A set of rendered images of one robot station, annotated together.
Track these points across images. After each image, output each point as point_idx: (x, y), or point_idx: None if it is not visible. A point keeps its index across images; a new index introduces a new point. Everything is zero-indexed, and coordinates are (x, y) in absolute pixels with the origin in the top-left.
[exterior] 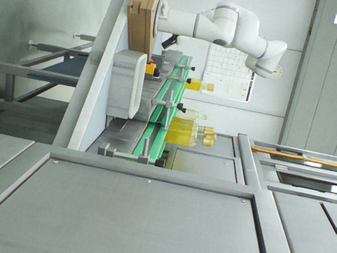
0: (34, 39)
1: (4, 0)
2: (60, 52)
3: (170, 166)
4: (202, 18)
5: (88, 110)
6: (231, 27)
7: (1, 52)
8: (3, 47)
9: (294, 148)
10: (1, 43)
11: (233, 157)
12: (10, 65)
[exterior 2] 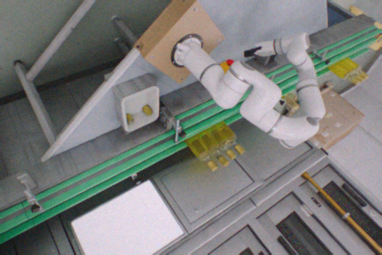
0: None
1: None
2: None
3: (183, 163)
4: (207, 74)
5: (72, 126)
6: (227, 96)
7: (166, 7)
8: (168, 4)
9: (364, 195)
10: (165, 1)
11: (257, 180)
12: (130, 36)
